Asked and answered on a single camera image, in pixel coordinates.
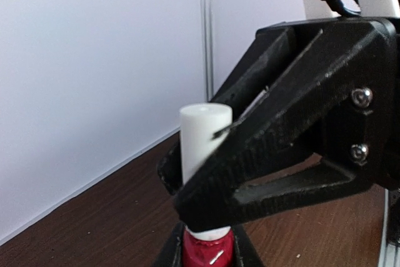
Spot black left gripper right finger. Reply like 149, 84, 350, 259
232, 225, 264, 267

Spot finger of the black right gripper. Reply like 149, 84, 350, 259
174, 18, 375, 231
157, 26, 297, 195

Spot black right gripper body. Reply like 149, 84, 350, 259
318, 18, 399, 189

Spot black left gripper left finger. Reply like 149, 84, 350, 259
152, 223, 185, 267

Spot red nail polish bottle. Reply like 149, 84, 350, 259
182, 229, 234, 267

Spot white nail polish cap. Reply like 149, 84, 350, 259
179, 103, 234, 241

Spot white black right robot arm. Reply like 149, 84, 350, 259
157, 0, 399, 232

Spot left aluminium corner post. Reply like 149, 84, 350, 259
201, 0, 214, 101

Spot aluminium front frame rail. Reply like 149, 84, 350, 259
377, 189, 399, 267

